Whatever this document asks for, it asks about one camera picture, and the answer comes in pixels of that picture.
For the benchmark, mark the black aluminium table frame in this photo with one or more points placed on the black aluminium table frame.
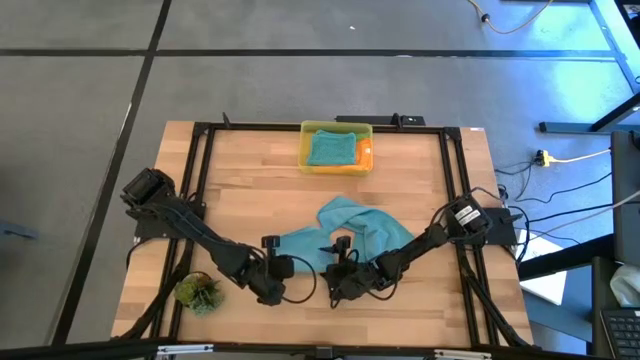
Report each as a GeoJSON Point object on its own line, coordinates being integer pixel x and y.
{"type": "Point", "coordinates": [467, 310]}

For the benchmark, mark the orange microfiber towel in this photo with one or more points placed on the orange microfiber towel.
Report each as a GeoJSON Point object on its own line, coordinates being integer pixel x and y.
{"type": "Point", "coordinates": [366, 155]}

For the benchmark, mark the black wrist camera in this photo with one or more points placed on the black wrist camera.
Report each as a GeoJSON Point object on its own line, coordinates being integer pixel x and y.
{"type": "Point", "coordinates": [284, 266]}
{"type": "Point", "coordinates": [336, 275]}

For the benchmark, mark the teal microfiber towel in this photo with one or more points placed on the teal microfiber towel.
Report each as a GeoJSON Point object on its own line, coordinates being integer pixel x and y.
{"type": "Point", "coordinates": [330, 149]}

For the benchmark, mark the light blue microfiber towel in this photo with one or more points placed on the light blue microfiber towel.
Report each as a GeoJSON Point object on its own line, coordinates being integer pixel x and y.
{"type": "Point", "coordinates": [370, 225]}

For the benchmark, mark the yellow power plug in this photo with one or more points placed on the yellow power plug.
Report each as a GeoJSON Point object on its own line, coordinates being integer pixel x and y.
{"type": "Point", "coordinates": [543, 158]}

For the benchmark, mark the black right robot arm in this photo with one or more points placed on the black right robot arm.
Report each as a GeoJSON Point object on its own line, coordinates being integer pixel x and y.
{"type": "Point", "coordinates": [425, 240]}

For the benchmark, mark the small green moss plant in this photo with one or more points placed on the small green moss plant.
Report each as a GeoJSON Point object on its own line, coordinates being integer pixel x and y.
{"type": "Point", "coordinates": [197, 295]}

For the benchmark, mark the white paper box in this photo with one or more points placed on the white paper box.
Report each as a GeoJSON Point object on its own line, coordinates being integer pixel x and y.
{"type": "Point", "coordinates": [547, 287]}

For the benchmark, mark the black keyboard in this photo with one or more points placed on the black keyboard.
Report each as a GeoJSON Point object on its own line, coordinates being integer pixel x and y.
{"type": "Point", "coordinates": [622, 332]}

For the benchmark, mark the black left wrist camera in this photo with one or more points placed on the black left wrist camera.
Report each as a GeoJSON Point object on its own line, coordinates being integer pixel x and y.
{"type": "Point", "coordinates": [284, 266]}

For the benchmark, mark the black control box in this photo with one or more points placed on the black control box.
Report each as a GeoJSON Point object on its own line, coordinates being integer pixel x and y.
{"type": "Point", "coordinates": [370, 120]}

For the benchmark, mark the white cloth bag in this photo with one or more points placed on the white cloth bag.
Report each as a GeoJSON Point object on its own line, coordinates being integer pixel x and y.
{"type": "Point", "coordinates": [627, 285]}

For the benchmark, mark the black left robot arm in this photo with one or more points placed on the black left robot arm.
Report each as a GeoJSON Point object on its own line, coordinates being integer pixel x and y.
{"type": "Point", "coordinates": [200, 235]}

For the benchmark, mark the yellow translucent plastic bin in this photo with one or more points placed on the yellow translucent plastic bin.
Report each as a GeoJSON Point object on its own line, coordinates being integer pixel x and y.
{"type": "Point", "coordinates": [330, 171]}

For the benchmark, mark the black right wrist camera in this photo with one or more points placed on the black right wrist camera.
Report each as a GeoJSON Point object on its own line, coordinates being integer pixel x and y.
{"type": "Point", "coordinates": [336, 275]}

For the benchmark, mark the black desk leg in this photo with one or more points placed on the black desk leg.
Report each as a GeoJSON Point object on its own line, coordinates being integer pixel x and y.
{"type": "Point", "coordinates": [565, 127]}

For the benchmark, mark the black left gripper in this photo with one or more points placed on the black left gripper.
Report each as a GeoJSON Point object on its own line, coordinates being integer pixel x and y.
{"type": "Point", "coordinates": [270, 290]}

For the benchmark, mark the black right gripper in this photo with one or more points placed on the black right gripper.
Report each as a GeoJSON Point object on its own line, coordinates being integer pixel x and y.
{"type": "Point", "coordinates": [360, 280]}

